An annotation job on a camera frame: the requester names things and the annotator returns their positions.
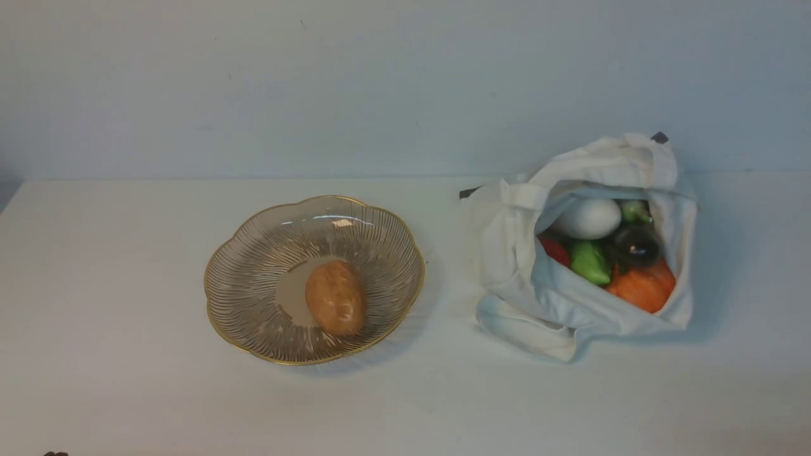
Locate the white cloth bag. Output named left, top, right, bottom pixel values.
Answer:
left=463, top=134, right=698, bottom=363

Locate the orange pumpkin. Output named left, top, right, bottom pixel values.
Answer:
left=605, top=258, right=677, bottom=314

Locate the brown potato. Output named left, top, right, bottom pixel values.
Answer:
left=305, top=260, right=367, bottom=336

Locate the dark purple eggplant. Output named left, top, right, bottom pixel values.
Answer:
left=610, top=224, right=663, bottom=269

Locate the white green onion bulb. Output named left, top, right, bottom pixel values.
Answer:
left=617, top=199, right=654, bottom=225

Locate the red pepper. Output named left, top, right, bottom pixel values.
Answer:
left=537, top=234, right=572, bottom=268

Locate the green bell pepper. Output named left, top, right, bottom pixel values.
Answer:
left=568, top=240, right=611, bottom=288

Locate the white egg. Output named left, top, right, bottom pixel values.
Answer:
left=551, top=198, right=622, bottom=241

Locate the gold-rimmed glass bowl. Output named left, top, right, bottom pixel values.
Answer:
left=205, top=194, right=426, bottom=366

